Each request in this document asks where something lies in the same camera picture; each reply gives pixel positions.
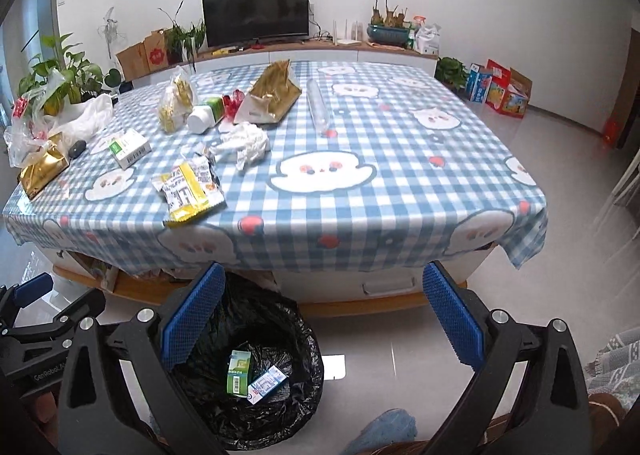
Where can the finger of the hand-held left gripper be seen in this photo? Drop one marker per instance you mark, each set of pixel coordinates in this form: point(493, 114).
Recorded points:
point(32, 286)
point(75, 312)

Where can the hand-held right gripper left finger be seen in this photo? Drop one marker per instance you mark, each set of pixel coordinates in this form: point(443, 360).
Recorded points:
point(192, 315)

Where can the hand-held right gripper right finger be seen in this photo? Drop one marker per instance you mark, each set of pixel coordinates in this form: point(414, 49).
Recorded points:
point(452, 320)

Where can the bin with black bag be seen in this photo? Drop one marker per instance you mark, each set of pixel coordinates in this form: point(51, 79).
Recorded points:
point(280, 325)

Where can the yellow snack packet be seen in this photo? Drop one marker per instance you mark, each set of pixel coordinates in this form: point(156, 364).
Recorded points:
point(187, 190)

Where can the white green medicine box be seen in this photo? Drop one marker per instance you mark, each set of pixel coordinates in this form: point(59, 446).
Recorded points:
point(129, 147)

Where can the white plastic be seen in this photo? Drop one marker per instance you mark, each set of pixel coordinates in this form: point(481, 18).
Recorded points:
point(245, 142)

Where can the white plastic bottle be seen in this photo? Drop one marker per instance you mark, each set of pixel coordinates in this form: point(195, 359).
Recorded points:
point(201, 118)

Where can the green can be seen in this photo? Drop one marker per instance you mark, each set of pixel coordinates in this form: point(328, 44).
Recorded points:
point(217, 104)

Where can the clear bag of yellow packets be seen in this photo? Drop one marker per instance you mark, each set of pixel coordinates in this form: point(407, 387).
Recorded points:
point(175, 102)

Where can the red plastic wrapper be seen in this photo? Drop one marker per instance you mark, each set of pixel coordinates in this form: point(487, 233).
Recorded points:
point(232, 102)

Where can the clear plastic bottle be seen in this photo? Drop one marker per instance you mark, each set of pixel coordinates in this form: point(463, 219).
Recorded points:
point(318, 105)

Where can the green white small box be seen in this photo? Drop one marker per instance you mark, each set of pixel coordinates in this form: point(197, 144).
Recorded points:
point(239, 372)

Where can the blue white small box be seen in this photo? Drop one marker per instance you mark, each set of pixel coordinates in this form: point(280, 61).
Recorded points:
point(265, 382)

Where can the white table with wooden base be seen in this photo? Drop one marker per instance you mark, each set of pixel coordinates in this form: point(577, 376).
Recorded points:
point(340, 285)

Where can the small gold foil bag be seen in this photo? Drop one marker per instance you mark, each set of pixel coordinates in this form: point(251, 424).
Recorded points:
point(42, 167)

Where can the blue fluffy slipper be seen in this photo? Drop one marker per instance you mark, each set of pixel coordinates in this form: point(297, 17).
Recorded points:
point(385, 435)

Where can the small black object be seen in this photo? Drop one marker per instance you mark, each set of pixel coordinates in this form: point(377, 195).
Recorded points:
point(76, 148)

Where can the clear bag with red print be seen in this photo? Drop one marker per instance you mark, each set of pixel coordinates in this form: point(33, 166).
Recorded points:
point(25, 135)

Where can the grey patterned cloth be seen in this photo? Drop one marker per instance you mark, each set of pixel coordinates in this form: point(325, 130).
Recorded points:
point(612, 365)

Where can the white plastic bag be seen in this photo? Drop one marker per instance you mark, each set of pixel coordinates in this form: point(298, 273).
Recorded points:
point(85, 115)

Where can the blue checkered cartoon tablecloth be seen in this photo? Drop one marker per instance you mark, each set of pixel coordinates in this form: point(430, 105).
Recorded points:
point(350, 135)

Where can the potted pothos plant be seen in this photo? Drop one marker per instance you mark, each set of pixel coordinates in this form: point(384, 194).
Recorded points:
point(55, 75)

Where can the colourful open cardboard box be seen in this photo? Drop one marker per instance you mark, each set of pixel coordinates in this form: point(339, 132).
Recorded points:
point(517, 97)

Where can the blue white carton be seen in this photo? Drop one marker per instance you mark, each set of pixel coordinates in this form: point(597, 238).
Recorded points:
point(479, 82)

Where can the plain brown cardboard box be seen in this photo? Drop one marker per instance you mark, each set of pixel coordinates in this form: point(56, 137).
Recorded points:
point(131, 61)

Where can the small green floor plant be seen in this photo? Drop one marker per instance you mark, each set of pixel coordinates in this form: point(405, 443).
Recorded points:
point(452, 72)

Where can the small red floor object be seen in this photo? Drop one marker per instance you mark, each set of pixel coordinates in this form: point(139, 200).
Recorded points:
point(612, 130)

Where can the cardboard box with red print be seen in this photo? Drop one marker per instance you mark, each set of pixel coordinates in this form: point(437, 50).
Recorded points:
point(156, 52)

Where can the white dried plant decoration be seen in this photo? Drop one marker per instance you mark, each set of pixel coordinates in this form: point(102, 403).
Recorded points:
point(111, 30)

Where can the potted long-leaf green plant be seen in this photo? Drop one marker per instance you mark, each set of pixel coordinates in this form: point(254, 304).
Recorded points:
point(182, 37)

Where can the white printed sack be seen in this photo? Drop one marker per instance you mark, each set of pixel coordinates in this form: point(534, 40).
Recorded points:
point(427, 40)

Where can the white television cabinet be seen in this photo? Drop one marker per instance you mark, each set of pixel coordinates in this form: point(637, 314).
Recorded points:
point(340, 54)

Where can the blue planter with bulbs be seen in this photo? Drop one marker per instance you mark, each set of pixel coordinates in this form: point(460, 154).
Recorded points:
point(387, 32)

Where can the white router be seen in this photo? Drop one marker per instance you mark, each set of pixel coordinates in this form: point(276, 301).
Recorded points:
point(345, 37)

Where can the black television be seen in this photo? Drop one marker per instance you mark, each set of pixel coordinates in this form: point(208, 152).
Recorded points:
point(255, 12)

